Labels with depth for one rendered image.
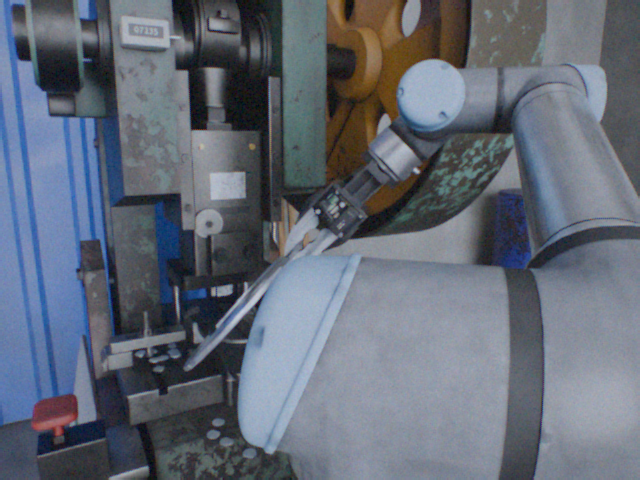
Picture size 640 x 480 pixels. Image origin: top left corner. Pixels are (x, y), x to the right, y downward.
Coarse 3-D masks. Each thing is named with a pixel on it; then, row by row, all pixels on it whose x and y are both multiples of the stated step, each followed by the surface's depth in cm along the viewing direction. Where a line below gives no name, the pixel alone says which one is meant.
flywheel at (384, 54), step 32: (384, 0) 98; (448, 0) 78; (352, 32) 103; (384, 32) 99; (416, 32) 90; (448, 32) 78; (384, 64) 100; (352, 96) 106; (384, 96) 101; (352, 128) 113; (352, 160) 115; (384, 192) 99
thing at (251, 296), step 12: (276, 264) 87; (264, 276) 79; (252, 288) 81; (264, 288) 64; (240, 300) 91; (252, 300) 64; (228, 312) 90; (240, 312) 63; (228, 324) 72; (216, 336) 75; (204, 348) 74; (192, 360) 78
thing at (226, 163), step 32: (192, 128) 91; (224, 128) 91; (224, 160) 88; (256, 160) 91; (224, 192) 89; (256, 192) 92; (224, 224) 90; (256, 224) 93; (192, 256) 89; (224, 256) 87; (256, 256) 91
